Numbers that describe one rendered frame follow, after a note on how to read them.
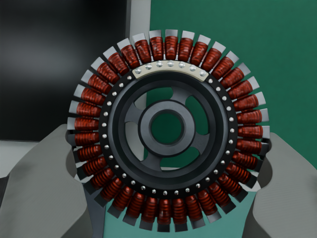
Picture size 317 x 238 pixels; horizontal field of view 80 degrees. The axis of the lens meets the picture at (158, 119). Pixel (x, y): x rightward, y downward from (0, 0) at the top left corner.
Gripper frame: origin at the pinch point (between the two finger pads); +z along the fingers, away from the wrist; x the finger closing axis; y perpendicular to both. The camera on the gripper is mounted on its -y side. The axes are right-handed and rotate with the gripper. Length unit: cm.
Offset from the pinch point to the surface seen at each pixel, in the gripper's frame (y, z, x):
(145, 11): -6.5, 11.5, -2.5
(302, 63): -2.5, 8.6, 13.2
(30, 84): -0.4, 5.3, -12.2
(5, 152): 6.3, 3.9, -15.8
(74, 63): -2.2, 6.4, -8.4
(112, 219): 81, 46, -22
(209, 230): 83, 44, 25
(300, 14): -6.6, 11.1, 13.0
